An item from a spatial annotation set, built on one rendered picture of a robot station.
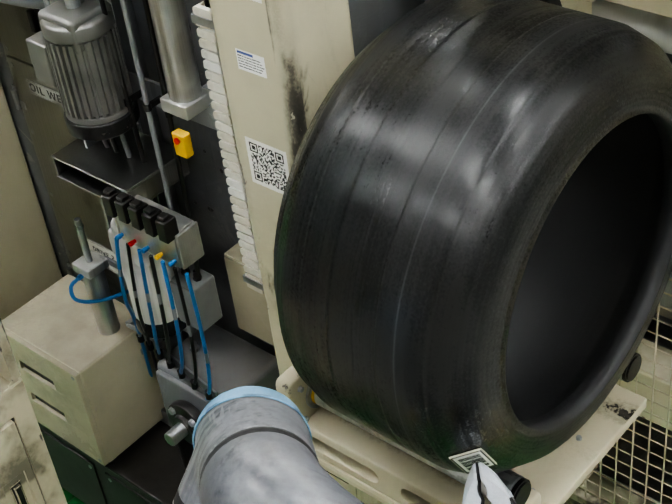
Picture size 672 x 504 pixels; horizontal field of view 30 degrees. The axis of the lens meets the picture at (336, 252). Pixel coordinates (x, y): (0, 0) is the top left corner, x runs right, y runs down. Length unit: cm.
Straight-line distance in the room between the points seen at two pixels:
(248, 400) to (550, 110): 44
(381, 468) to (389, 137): 56
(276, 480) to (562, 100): 51
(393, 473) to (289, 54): 58
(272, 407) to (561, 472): 67
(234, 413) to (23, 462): 85
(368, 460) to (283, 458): 62
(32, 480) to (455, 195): 100
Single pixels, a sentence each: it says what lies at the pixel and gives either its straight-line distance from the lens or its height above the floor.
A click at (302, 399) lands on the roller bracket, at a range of 178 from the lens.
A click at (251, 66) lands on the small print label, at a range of 160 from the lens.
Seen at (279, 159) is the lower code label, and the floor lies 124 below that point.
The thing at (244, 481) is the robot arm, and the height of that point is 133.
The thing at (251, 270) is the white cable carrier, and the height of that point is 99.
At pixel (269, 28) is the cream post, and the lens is 154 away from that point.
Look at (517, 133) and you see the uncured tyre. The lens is 132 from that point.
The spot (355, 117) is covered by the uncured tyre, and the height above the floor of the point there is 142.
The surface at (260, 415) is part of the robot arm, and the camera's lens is 121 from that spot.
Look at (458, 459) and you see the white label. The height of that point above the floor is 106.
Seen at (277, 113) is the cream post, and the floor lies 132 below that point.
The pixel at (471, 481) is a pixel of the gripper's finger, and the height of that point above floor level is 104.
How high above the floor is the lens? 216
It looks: 38 degrees down
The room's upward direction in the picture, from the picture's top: 8 degrees counter-clockwise
